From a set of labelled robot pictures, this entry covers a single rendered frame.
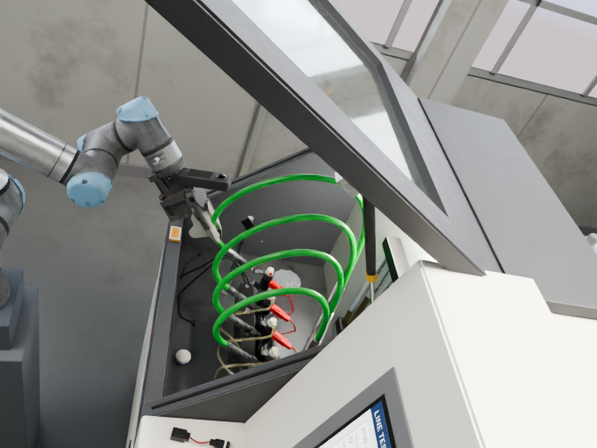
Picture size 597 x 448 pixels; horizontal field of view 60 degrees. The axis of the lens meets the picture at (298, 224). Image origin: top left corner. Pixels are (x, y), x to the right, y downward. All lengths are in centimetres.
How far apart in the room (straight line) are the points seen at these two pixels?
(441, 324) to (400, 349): 8
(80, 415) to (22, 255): 87
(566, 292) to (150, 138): 87
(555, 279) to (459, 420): 47
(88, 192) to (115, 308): 153
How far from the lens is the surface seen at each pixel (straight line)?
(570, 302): 108
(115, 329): 250
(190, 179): 117
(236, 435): 121
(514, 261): 107
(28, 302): 158
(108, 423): 228
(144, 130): 115
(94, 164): 110
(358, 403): 87
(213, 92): 294
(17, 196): 143
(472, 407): 71
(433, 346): 77
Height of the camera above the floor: 205
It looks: 39 degrees down
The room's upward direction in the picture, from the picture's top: 23 degrees clockwise
